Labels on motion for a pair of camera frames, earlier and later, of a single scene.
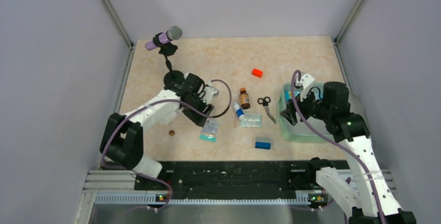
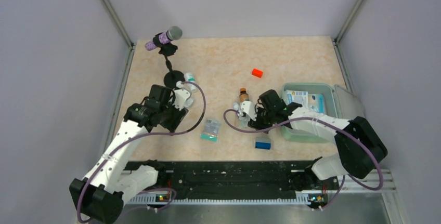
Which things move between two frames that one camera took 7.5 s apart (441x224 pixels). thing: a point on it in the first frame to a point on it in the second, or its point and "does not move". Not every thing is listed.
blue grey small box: x=263 y=143 does not move
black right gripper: x=288 y=113 to x=257 y=124
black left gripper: x=199 y=117 to x=178 y=115
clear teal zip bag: x=209 y=132 does not move
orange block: x=257 y=73 does not move
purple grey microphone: x=173 y=33 does not move
